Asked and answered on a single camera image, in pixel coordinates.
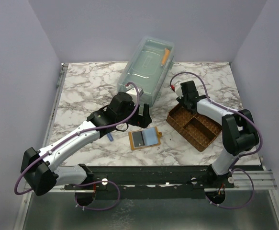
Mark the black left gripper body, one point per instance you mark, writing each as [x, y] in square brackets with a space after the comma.
[139, 120]

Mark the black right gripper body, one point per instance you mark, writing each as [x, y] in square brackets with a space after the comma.
[183, 99]

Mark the tan card holder wallet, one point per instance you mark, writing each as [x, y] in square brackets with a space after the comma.
[152, 137]

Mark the grey credit card stack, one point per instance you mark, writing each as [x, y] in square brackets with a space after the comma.
[138, 139]

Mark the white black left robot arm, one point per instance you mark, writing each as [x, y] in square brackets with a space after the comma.
[41, 168]

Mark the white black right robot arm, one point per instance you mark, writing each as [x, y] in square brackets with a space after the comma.
[239, 133]

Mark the blue red screwdriver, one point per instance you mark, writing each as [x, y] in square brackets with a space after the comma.
[109, 136]

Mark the brown woven divided basket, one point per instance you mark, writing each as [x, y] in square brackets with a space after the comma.
[199, 130]

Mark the orange utility knife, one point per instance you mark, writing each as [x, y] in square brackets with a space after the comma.
[165, 56]

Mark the clear plastic storage box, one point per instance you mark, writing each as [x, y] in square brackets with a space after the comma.
[144, 68]

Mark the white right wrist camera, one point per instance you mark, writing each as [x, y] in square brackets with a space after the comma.
[177, 89]

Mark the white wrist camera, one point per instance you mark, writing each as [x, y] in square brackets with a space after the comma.
[177, 89]
[133, 93]

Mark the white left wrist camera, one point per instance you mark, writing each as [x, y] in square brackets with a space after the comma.
[133, 93]

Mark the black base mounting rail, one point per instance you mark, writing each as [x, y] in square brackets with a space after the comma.
[165, 182]

